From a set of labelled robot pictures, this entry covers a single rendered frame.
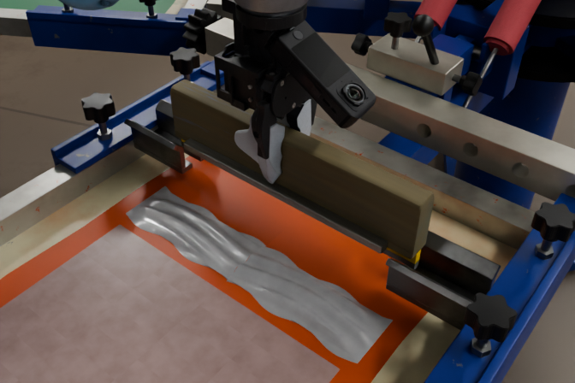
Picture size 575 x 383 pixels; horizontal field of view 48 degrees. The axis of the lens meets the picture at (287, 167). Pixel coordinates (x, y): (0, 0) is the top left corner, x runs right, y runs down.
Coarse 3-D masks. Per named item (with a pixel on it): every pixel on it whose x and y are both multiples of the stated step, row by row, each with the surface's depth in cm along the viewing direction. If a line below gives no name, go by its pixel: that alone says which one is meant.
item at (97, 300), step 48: (144, 192) 87; (192, 192) 87; (240, 192) 87; (96, 240) 80; (144, 240) 80; (0, 288) 74; (48, 288) 74; (96, 288) 74; (144, 288) 74; (192, 288) 74; (0, 336) 69; (48, 336) 69; (96, 336) 69; (144, 336) 69
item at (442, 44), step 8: (440, 40) 102; (448, 40) 102; (456, 40) 102; (440, 48) 100; (448, 48) 100; (456, 48) 100; (464, 48) 100; (472, 48) 101; (464, 56) 100; (464, 64) 101; (464, 72) 102; (416, 88) 91
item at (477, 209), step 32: (320, 128) 92; (128, 160) 91; (384, 160) 86; (416, 160) 87; (32, 192) 81; (64, 192) 84; (448, 192) 81; (480, 192) 81; (0, 224) 78; (32, 224) 81; (480, 224) 80; (512, 224) 77
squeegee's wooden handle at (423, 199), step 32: (192, 96) 79; (192, 128) 81; (224, 128) 77; (288, 128) 73; (288, 160) 72; (320, 160) 69; (352, 160) 68; (320, 192) 71; (352, 192) 68; (384, 192) 65; (416, 192) 64; (384, 224) 67; (416, 224) 64
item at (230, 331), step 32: (320, 224) 82; (288, 256) 78; (320, 256) 78; (352, 256) 78; (384, 256) 78; (224, 288) 74; (352, 288) 74; (384, 288) 74; (192, 320) 70; (224, 320) 70; (256, 320) 70; (288, 320) 70; (416, 320) 70; (160, 352) 67; (192, 352) 67; (224, 352) 67; (256, 352) 67; (288, 352) 67; (320, 352) 67; (384, 352) 67
